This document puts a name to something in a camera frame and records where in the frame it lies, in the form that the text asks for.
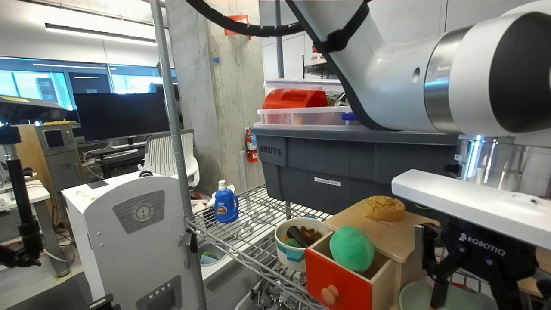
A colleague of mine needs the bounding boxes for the white office chair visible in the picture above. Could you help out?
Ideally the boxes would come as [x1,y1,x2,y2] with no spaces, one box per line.
[138,130,202,188]

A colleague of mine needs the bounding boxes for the mint green bowl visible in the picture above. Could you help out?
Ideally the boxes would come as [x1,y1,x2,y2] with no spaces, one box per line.
[398,281,502,310]

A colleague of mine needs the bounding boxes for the metal wire shelf rack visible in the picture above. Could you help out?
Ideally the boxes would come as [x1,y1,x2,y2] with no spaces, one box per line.
[150,0,551,310]

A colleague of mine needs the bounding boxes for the white grey controller cabinet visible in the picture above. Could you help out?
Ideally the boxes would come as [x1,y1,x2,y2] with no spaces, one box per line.
[61,171,204,310]

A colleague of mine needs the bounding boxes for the wooden box with red drawer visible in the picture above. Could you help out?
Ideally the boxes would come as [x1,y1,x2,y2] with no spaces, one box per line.
[304,197,441,310]

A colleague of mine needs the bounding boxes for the clear plastic lidded bin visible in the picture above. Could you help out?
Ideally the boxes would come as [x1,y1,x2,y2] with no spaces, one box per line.
[257,78,360,128]

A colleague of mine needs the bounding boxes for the beige computer case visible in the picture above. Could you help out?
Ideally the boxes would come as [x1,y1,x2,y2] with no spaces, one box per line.
[16,119,88,195]

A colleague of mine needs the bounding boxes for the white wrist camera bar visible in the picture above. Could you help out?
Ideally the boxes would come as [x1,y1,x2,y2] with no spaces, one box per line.
[391,168,551,252]

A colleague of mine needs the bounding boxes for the white pot with teal band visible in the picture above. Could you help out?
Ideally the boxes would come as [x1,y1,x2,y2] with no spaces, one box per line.
[274,216,335,273]

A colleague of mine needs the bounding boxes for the red fire extinguisher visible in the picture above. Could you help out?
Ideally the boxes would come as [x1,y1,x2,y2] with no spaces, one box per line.
[243,126,260,166]

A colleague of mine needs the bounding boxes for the orange plastic container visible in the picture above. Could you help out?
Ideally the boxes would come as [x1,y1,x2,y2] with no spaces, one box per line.
[262,88,331,111]

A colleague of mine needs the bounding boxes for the black camera stand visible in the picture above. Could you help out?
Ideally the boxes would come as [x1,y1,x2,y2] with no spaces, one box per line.
[0,124,45,269]

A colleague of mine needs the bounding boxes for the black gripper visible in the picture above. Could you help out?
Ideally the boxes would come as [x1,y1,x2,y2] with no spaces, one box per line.
[429,221,541,310]

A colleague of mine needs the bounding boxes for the yellow toy donut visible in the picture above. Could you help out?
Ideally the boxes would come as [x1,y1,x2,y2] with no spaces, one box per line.
[364,195,409,224]

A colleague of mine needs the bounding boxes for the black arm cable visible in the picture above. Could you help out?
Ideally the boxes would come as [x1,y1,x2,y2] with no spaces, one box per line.
[185,0,372,56]

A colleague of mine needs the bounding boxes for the green plush ball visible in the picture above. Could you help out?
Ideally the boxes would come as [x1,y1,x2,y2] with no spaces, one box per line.
[328,224,378,274]

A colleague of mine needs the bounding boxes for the grey BRUTE storage tote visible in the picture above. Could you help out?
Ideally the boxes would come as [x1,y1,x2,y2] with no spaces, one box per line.
[250,123,462,217]

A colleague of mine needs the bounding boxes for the blue detergent bottle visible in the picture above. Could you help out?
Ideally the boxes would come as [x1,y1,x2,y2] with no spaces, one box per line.
[207,180,242,226]

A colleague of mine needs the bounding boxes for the brown toy food pieces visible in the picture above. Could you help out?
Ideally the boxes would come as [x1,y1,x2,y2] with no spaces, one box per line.
[285,224,324,250]

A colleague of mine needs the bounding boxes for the black computer monitor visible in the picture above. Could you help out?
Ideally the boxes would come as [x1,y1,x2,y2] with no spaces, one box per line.
[75,92,185,143]

